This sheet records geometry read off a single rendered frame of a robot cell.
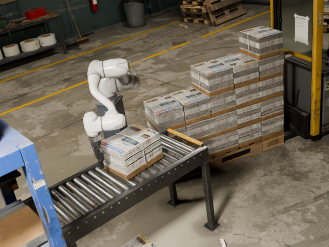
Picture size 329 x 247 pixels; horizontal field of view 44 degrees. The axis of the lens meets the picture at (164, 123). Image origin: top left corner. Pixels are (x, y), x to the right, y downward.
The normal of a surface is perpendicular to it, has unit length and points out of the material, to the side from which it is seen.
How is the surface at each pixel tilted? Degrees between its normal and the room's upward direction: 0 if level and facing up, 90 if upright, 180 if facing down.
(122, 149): 3
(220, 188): 0
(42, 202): 90
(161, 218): 0
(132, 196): 90
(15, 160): 90
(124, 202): 90
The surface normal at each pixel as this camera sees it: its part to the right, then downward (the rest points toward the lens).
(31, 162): 0.64, 0.26
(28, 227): -0.14, -0.89
